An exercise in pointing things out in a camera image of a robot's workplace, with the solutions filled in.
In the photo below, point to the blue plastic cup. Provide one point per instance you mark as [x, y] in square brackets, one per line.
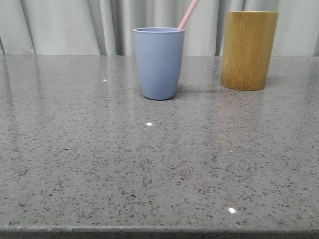
[159, 53]

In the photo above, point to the yellow bamboo cup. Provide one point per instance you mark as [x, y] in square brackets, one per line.
[248, 44]

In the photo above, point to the white curtain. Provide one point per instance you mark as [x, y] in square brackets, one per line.
[105, 27]

